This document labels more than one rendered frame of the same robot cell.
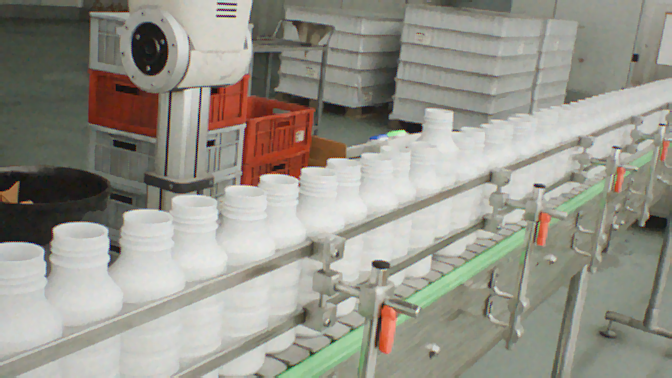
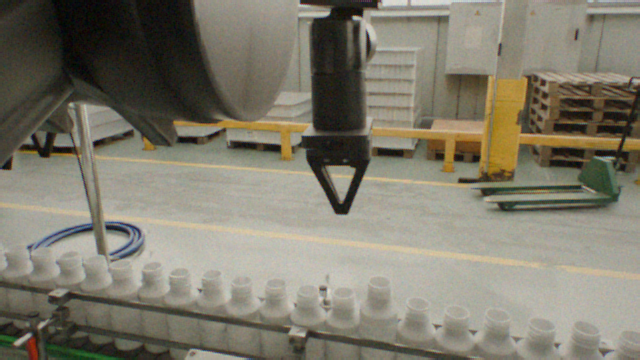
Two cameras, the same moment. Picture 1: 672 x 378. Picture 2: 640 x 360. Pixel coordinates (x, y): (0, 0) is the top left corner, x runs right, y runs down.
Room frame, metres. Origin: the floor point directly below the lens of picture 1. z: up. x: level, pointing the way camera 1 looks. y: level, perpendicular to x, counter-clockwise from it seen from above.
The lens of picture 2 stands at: (1.28, 0.48, 1.57)
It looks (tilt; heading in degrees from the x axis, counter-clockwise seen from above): 18 degrees down; 255
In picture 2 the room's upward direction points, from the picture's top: straight up
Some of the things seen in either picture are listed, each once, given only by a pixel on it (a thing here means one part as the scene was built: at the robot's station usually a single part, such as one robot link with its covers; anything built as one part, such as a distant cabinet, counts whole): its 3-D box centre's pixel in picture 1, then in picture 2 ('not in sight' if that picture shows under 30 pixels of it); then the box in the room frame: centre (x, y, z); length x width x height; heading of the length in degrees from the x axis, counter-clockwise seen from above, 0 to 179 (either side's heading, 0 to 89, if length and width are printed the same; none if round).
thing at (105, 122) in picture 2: not in sight; (74, 114); (2.93, -6.90, 0.42); 1.23 x 1.04 x 0.83; 61
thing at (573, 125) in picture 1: (563, 148); (75, 293); (1.52, -0.42, 1.08); 0.06 x 0.06 x 0.17
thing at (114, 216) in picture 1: (165, 197); not in sight; (3.40, 0.75, 0.33); 0.61 x 0.41 x 0.22; 156
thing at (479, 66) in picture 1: (468, 72); not in sight; (7.92, -1.13, 0.59); 1.24 x 1.03 x 1.17; 152
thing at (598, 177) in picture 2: not in sight; (557, 141); (-1.94, -3.09, 0.58); 1.45 x 0.54 x 1.16; 170
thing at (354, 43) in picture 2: not in sight; (338, 46); (1.13, 0.00, 1.55); 0.07 x 0.06 x 0.07; 62
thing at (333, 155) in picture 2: not in sight; (341, 170); (1.12, 0.00, 1.42); 0.07 x 0.07 x 0.09; 66
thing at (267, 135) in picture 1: (250, 128); not in sight; (4.06, 0.48, 0.55); 0.61 x 0.41 x 0.22; 153
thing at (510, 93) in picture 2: not in sight; (501, 130); (-1.84, -3.78, 0.55); 0.40 x 0.34 x 1.10; 150
